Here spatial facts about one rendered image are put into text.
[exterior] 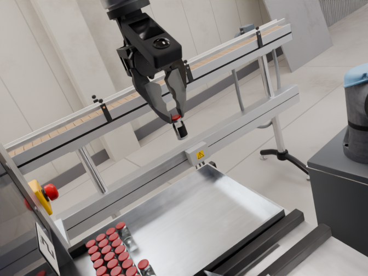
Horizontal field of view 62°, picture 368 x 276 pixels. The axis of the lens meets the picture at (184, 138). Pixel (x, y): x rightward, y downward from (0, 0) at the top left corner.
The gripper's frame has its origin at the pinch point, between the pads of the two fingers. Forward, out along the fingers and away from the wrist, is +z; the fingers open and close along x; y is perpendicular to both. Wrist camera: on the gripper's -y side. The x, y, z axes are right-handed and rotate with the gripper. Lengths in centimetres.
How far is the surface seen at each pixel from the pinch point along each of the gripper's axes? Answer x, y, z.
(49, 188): 28.0, 22.1, 9.9
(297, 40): -265, 243, 90
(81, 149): 18, 92, 30
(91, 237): 24.8, 11.2, 20.3
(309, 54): -278, 239, 114
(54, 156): 29, 88, 26
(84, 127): 12, 88, 20
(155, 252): 14.9, -1.3, 23.1
